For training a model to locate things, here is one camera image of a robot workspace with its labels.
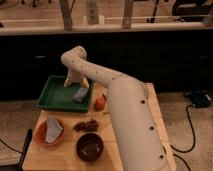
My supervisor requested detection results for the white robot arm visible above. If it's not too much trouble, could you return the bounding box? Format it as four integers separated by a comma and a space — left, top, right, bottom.
61, 46, 171, 171

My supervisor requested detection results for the black bar at table edge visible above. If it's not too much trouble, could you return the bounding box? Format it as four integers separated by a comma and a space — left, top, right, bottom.
18, 129, 33, 171

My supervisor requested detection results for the dark blue floor device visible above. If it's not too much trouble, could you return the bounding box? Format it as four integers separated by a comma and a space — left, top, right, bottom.
184, 91, 211, 108

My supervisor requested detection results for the green plastic tray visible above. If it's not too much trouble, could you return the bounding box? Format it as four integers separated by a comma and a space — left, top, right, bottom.
37, 75, 93, 113

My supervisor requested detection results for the dark brown bowl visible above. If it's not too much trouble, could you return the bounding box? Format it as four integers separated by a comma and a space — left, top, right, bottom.
76, 133, 104, 162

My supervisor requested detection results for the right wooden post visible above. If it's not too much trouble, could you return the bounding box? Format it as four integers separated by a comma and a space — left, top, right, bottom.
122, 0, 133, 29

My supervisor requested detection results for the left wooden post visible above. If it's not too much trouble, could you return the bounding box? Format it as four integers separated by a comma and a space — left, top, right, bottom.
59, 0, 72, 31

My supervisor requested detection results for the white crumpled cloth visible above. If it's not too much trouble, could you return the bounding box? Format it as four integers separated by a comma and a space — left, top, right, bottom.
45, 117, 63, 143

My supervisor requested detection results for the orange round fruit toy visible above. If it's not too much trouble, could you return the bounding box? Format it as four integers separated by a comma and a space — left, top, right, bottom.
94, 97, 106, 111

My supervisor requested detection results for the brown grape bunch toy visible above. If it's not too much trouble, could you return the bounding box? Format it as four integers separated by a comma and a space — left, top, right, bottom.
73, 119, 99, 132

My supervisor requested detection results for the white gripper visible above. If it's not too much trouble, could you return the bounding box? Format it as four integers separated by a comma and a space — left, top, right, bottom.
64, 70, 90, 89

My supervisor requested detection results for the wooden post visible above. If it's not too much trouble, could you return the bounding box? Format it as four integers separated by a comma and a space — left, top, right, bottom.
122, 0, 133, 29
59, 0, 72, 31

